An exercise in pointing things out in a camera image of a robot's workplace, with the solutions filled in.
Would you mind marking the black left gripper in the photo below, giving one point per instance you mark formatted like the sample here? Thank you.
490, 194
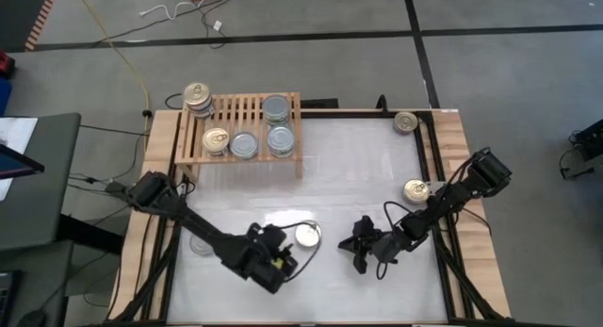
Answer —
261, 266

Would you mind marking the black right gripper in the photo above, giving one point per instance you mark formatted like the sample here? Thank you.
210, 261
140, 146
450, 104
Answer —
391, 244

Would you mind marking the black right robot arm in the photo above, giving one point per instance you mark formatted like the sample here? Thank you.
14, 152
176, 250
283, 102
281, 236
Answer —
466, 185

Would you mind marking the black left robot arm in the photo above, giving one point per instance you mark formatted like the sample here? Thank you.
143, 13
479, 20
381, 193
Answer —
188, 218

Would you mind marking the light wooden slatted shelf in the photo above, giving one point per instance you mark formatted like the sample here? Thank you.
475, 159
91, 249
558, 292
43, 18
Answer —
235, 112

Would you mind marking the yellow tag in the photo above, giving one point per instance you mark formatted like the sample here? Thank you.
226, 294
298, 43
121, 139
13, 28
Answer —
279, 263

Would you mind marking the black table clamp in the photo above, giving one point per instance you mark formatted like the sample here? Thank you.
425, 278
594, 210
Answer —
381, 103

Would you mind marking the white plug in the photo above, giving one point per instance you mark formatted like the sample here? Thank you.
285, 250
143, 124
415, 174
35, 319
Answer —
217, 25

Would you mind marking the grey side desk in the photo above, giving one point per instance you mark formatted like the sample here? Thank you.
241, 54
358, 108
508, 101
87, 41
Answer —
47, 200

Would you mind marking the black floor equipment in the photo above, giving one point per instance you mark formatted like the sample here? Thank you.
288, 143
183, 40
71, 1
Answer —
586, 145

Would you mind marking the dark tablet screen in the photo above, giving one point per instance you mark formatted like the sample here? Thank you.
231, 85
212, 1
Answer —
16, 162

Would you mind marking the dark laptop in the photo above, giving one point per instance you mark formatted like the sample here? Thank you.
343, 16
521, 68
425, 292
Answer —
7, 294

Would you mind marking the white paper sheet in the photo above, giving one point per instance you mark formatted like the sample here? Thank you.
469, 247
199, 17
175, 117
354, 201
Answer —
16, 129

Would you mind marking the blue floor object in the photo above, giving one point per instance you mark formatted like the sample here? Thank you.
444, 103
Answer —
4, 93

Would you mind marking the red floor object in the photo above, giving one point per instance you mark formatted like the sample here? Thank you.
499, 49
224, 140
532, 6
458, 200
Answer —
5, 63

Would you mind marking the dark mat orange edge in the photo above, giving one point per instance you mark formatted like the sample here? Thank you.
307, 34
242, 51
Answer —
21, 16

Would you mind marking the black metal rig frame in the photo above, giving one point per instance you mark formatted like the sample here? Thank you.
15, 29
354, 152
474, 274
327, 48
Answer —
426, 148

